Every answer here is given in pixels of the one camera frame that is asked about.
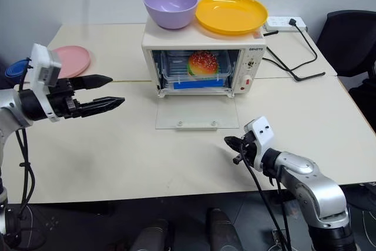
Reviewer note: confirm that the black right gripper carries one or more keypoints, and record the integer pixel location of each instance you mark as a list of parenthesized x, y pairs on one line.
[(250, 148)]

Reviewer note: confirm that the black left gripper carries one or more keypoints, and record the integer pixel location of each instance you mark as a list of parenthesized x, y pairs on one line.
[(61, 98)]

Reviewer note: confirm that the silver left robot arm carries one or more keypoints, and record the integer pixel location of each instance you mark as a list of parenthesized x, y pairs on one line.
[(10, 108)]

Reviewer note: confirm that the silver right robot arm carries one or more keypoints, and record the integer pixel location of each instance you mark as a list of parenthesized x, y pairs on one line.
[(317, 192)]

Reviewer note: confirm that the glass oven door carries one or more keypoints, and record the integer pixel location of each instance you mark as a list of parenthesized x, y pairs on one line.
[(196, 113)]

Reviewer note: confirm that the clear plastic food container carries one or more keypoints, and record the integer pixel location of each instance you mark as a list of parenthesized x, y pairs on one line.
[(171, 71)]

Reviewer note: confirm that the white toaster oven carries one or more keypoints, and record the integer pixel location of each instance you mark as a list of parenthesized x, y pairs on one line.
[(202, 40)]

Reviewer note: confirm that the pink plastic plate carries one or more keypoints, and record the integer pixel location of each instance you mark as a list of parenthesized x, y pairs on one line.
[(75, 60)]

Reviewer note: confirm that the blue round bowl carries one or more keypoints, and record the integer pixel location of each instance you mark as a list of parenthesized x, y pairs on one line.
[(16, 70)]

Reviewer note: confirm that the toy hamburger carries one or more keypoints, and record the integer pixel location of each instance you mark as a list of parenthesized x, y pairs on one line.
[(203, 63)]

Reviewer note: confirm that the dark rounded shape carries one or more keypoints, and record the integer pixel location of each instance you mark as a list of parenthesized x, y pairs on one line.
[(223, 230), (152, 236)]

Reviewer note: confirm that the purple plastic bowl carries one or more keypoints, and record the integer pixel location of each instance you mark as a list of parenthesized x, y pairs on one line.
[(170, 7)]

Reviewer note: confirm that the white power strip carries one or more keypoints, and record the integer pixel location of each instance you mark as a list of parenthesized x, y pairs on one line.
[(279, 23)]

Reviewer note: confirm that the yellow plastic plate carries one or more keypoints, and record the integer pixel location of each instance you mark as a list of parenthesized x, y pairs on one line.
[(232, 13)]

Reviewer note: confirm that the dark chair seat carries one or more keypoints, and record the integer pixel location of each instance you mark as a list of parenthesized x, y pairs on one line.
[(365, 101)]

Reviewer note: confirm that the black office chair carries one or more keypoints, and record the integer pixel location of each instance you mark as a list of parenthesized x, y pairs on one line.
[(349, 42)]

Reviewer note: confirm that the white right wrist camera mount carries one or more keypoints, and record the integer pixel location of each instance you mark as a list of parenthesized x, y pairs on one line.
[(263, 133)]

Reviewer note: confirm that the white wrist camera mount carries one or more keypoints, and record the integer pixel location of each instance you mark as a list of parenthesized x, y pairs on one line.
[(39, 57), (263, 133)]

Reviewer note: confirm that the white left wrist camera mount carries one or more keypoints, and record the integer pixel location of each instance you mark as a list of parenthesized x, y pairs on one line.
[(39, 57)]

